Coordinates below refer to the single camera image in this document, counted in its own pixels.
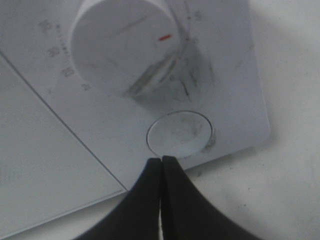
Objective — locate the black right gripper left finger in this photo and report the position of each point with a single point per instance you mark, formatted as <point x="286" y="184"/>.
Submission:
<point x="136" y="217"/>

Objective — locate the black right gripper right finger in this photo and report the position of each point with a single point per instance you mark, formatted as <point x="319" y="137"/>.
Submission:
<point x="187" y="215"/>

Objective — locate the round door release button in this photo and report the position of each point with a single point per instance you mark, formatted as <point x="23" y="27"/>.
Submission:
<point x="181" y="134"/>

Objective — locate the white microwave door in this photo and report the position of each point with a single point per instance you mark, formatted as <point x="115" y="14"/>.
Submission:
<point x="45" y="172"/>

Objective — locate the white microwave knob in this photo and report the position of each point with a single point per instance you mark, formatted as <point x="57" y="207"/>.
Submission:
<point x="125" y="47"/>

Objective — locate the white microwave oven body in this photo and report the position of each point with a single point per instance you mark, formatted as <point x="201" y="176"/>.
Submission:
<point x="216" y="75"/>

